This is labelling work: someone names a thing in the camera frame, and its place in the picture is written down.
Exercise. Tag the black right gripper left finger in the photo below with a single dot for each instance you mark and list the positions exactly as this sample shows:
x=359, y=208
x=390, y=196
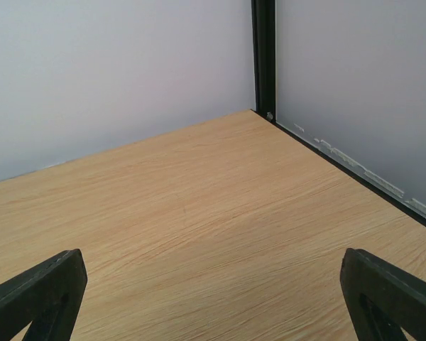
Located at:
x=46, y=298

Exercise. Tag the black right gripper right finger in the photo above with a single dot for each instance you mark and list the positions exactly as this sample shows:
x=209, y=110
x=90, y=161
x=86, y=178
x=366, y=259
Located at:
x=384, y=301

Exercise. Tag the black frame corner post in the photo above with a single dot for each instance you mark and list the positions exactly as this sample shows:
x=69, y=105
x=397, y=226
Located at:
x=264, y=49

